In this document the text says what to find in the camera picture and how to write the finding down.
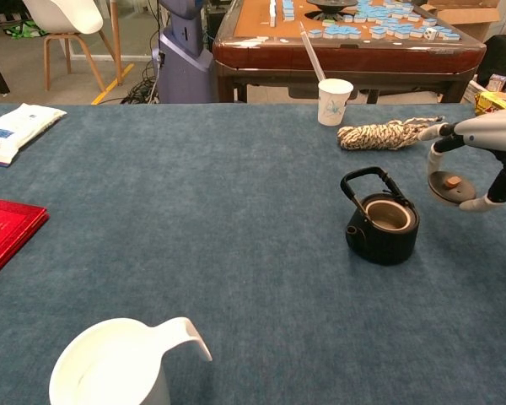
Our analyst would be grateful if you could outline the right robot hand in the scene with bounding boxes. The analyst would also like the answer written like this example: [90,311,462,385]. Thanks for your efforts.
[416,107,506,213]

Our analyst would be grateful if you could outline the black teapot lid orange knob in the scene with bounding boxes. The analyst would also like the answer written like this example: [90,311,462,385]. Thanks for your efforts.
[428,170,476,207]

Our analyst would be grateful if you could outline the purple robot base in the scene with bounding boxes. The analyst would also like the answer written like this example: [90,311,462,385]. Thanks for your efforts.
[151,0,215,105]

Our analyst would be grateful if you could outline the black cast iron teapot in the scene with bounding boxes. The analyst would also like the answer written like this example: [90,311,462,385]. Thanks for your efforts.
[340,166,421,267]

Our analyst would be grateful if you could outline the yellow snack package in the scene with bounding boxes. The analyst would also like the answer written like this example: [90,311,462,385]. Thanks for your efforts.
[474,90,506,117]

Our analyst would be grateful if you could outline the cardboard box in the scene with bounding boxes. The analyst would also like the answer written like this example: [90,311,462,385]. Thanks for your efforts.
[419,0,502,43]

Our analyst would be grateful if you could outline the brown mahjong table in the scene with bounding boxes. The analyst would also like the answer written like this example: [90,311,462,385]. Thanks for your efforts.
[213,0,488,105]

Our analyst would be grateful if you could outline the white paper cup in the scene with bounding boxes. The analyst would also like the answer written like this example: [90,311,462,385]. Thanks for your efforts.
[317,78,355,127]

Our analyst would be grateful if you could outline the clear plastic straw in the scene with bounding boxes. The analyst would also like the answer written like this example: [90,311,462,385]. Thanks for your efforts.
[299,21,327,82]

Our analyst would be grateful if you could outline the black mahjong table centre dome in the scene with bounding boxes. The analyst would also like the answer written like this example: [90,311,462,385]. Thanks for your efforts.
[305,0,358,22]

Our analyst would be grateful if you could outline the blue table cloth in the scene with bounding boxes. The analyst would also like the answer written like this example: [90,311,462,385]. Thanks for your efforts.
[0,103,506,405]

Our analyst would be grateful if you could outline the white chair wooden legs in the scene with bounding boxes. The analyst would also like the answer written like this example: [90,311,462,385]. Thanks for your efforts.
[21,0,119,93]

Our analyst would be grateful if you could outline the white plastic jug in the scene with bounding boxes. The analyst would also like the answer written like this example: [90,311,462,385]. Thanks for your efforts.
[48,316,214,405]

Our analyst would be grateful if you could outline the white wet wipes packet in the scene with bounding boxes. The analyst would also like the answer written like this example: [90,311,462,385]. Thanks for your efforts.
[0,102,67,168]

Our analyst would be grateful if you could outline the green bag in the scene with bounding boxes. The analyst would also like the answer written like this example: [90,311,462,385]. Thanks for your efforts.
[3,19,47,40]

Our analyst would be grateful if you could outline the red hardcover book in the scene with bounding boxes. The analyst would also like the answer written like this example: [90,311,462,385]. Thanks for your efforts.
[0,197,51,288]

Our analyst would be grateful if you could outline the black and white rope bundle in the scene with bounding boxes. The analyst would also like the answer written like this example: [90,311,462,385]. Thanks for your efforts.
[336,115,446,152]

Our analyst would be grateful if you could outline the black floor cables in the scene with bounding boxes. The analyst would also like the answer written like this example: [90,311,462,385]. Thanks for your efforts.
[120,62,161,105]

